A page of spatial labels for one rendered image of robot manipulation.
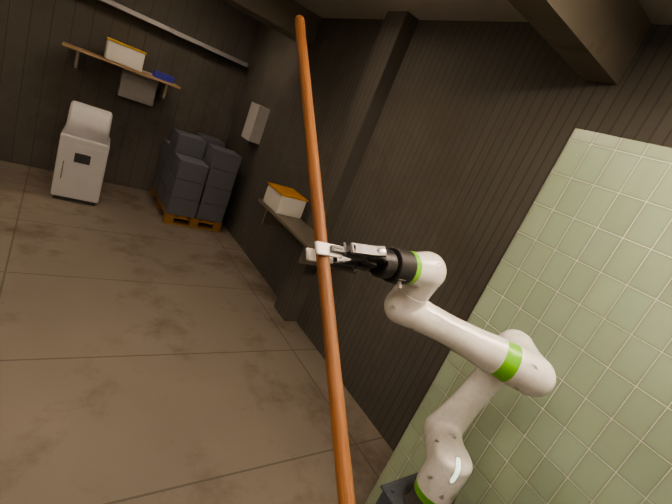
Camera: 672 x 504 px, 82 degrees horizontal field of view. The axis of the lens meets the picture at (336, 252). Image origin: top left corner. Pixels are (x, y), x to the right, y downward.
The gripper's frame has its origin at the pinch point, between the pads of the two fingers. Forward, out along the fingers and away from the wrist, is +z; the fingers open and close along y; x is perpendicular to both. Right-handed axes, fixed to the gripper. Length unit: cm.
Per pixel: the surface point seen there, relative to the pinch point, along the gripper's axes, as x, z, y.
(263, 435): -40, -93, 224
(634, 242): 13, -124, -27
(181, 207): 280, -87, 463
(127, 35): 512, 17, 400
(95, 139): 334, 34, 427
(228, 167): 332, -138, 406
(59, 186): 283, 63, 477
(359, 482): -79, -151, 191
